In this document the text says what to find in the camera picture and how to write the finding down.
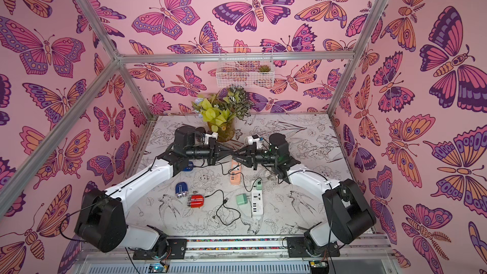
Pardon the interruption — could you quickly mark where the green power adapter cube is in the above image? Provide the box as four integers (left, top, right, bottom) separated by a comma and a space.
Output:
255, 180, 263, 190

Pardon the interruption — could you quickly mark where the potted green artificial plant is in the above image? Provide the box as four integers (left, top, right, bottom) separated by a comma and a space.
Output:
192, 87, 253, 142

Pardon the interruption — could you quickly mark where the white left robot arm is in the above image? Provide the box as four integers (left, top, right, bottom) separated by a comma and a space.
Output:
74, 126, 233, 258

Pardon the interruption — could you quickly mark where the white power plug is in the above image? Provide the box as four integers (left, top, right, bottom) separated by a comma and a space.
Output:
265, 172, 279, 182

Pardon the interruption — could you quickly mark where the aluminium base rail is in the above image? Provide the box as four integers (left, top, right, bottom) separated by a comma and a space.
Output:
72, 234, 402, 273

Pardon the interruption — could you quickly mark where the pink power strip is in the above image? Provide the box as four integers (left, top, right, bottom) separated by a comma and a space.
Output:
230, 160, 242, 186

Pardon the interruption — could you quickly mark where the small plant in basket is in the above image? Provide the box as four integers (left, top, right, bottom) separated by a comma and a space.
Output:
258, 65, 271, 73

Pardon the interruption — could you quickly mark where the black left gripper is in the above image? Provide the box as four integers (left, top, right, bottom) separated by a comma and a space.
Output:
186, 139, 233, 167

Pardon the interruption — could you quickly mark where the white wire wall basket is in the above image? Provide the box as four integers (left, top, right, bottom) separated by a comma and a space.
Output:
214, 46, 275, 89

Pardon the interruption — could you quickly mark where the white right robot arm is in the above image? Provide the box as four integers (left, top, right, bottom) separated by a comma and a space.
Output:
232, 133, 377, 256

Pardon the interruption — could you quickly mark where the white power strip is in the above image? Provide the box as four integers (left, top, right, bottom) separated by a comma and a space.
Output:
251, 190, 264, 218

